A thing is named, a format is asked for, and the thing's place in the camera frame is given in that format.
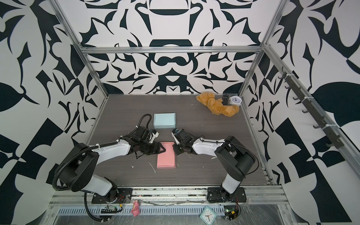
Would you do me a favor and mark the black remote control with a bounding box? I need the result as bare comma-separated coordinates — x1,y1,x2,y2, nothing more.
222,94,229,106

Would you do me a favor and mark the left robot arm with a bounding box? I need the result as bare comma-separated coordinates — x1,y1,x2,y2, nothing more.
52,126,166,199

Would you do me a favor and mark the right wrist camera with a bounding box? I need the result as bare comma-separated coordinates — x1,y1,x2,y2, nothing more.
172,128,181,145

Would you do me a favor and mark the light blue paper box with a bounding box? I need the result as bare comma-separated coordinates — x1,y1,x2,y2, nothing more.
153,113,176,129

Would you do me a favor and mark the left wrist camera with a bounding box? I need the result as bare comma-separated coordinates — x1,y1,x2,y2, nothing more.
149,129,159,143

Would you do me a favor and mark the brown teddy bear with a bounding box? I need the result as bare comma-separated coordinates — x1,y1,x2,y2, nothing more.
196,92,240,117

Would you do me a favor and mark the pink paper box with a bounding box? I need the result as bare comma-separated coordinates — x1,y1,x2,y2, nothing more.
157,142,176,169

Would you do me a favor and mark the circuit board right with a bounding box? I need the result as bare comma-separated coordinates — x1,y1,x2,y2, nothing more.
224,204,242,221

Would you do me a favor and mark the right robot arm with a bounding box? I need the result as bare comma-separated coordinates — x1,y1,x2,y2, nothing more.
172,128,257,195

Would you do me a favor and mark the teal square clock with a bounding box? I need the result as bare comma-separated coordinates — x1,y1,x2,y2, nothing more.
200,206,217,225

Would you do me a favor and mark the black corrugated cable left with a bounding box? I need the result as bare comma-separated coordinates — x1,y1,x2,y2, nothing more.
52,113,152,223

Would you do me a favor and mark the pink small toy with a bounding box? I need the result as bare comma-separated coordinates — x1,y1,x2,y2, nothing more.
131,200,140,217

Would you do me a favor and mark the white round alarm clock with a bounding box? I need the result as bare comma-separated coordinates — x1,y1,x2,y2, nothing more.
228,96,242,107

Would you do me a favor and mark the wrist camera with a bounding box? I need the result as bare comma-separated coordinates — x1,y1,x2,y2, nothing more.
149,129,159,143
172,128,181,145

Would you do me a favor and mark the green circuit board left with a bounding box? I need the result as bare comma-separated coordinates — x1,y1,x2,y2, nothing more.
100,204,123,214

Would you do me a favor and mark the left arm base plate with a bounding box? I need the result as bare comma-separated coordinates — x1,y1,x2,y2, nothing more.
91,188,133,204

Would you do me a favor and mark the black coat hook rail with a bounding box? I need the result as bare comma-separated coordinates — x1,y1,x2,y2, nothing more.
279,72,345,149

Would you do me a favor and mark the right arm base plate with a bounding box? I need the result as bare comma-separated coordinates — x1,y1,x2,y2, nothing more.
207,187,247,203

